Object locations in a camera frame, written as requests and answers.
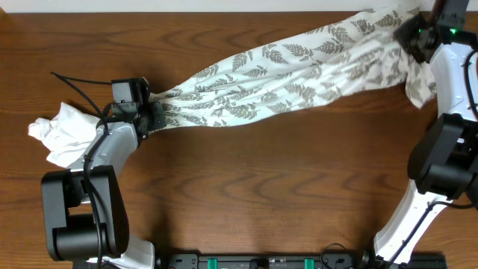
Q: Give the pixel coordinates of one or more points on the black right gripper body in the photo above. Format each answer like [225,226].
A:
[409,33]

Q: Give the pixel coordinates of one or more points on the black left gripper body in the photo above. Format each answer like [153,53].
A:
[151,116]

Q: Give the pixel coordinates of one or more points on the white fern print dress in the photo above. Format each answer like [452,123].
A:
[308,70]

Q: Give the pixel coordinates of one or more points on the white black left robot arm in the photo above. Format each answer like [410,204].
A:
[84,214]

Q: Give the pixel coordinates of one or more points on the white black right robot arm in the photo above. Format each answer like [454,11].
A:
[443,165]

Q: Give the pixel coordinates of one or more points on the white folded shirt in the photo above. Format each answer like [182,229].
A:
[66,136]

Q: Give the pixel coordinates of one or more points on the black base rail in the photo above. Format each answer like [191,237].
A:
[335,259]

